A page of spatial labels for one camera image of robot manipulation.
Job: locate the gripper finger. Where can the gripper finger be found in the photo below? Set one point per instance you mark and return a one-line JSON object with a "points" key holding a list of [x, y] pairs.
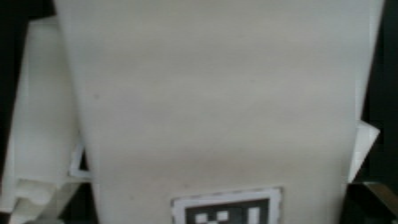
{"points": [[369, 205]]}

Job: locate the white cabinet top block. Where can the white cabinet top block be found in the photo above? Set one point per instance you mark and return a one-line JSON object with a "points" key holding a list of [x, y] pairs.
{"points": [[218, 83]]}

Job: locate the white door panel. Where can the white door panel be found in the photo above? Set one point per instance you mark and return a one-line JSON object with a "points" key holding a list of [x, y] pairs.
{"points": [[364, 140]]}

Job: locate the white cabinet body box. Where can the white cabinet body box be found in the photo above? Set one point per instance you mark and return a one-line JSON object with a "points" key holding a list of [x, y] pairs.
{"points": [[43, 173]]}

